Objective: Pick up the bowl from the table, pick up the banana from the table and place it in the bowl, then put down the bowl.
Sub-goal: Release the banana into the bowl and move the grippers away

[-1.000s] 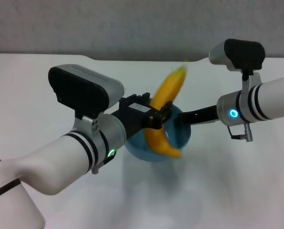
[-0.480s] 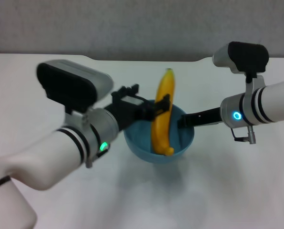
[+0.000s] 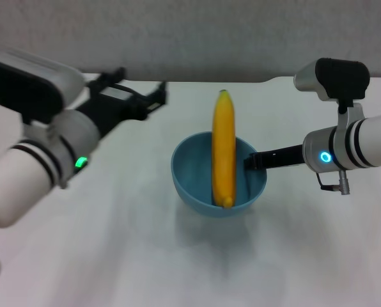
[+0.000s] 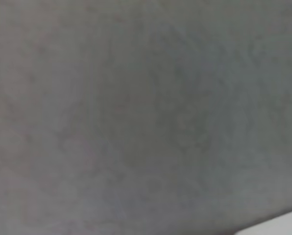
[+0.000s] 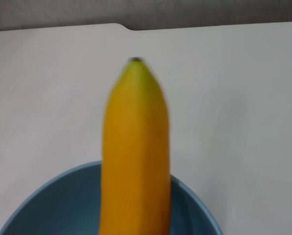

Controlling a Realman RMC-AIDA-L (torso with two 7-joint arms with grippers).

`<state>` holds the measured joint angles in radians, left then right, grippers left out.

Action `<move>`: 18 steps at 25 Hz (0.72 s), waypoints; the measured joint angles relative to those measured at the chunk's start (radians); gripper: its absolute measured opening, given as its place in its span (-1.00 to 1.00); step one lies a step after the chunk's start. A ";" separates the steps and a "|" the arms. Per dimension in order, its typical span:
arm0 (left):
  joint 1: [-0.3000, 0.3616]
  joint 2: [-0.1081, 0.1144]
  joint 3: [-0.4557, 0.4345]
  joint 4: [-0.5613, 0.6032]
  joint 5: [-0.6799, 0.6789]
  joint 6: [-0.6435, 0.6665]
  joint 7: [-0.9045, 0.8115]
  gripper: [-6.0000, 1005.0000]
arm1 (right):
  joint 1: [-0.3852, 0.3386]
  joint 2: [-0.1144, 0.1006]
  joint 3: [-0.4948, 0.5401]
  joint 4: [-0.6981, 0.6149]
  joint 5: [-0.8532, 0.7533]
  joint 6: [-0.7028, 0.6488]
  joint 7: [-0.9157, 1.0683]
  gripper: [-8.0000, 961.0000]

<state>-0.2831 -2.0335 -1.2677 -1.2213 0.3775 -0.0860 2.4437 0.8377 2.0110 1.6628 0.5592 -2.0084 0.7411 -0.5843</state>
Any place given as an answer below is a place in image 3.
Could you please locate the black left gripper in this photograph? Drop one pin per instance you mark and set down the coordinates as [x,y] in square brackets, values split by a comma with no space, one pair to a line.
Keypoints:
[113,107]

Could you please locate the blue bowl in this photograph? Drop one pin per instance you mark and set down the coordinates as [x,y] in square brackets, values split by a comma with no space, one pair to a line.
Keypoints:
[190,172]

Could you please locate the left wrist camera black silver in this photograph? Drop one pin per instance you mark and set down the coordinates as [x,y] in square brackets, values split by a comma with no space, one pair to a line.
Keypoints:
[27,86]

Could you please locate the yellow banana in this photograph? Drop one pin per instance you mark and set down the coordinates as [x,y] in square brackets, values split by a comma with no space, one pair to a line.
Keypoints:
[224,144]

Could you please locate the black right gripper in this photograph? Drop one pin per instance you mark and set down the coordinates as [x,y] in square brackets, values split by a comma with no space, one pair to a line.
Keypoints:
[280,157]

